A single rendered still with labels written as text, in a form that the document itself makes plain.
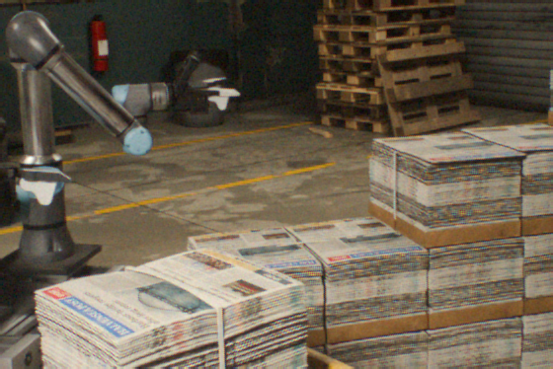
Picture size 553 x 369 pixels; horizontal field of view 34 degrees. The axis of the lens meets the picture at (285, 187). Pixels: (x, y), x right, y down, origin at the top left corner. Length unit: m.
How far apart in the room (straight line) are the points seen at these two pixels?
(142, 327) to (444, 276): 1.23
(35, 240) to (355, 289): 0.85
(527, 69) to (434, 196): 7.84
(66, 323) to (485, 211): 1.31
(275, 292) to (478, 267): 1.07
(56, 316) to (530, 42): 8.90
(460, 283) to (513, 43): 7.88
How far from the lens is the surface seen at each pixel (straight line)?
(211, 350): 1.52
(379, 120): 8.77
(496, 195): 2.51
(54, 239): 2.52
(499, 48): 10.43
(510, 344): 2.66
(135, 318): 1.48
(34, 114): 2.60
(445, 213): 2.44
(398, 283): 2.45
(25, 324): 2.37
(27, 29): 2.47
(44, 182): 1.62
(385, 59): 8.53
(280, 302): 1.58
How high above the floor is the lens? 1.56
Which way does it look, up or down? 13 degrees down
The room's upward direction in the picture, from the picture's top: 2 degrees counter-clockwise
